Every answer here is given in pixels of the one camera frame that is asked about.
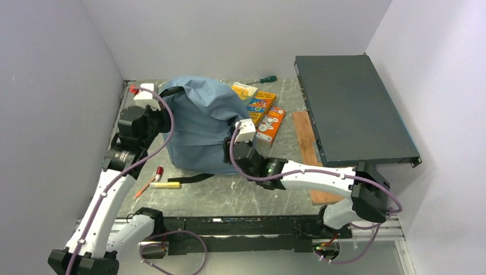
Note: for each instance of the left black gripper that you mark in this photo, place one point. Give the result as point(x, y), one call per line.
point(164, 117)

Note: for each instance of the blue grey backpack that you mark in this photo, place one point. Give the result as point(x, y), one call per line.
point(204, 112)

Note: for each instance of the yellow highlighter marker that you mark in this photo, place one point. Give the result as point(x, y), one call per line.
point(160, 185)

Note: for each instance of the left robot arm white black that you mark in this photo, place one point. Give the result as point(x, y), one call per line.
point(91, 249)

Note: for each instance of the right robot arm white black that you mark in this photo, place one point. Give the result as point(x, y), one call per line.
point(361, 196)

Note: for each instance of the orange children's book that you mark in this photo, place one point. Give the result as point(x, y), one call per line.
point(270, 124)

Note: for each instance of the red white glue stick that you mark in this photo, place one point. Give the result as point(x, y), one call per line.
point(158, 174)

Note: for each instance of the brown wooden board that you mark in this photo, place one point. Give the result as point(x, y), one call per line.
point(306, 142)

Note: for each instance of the blue yellow children's book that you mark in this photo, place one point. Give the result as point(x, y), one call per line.
point(259, 105)

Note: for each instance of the yellow small book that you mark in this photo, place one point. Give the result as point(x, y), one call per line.
point(244, 91)

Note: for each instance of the dark rack server box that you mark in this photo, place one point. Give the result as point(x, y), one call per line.
point(352, 115)

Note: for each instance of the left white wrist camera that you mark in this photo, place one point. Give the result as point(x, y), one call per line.
point(145, 99)

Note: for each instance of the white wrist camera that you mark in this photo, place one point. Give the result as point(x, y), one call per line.
point(145, 99)
point(246, 131)

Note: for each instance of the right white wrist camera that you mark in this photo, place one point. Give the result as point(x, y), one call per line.
point(246, 131)

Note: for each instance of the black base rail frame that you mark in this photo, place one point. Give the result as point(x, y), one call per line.
point(297, 233)

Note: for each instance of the green handled screwdriver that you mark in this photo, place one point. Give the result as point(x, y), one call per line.
point(268, 79)

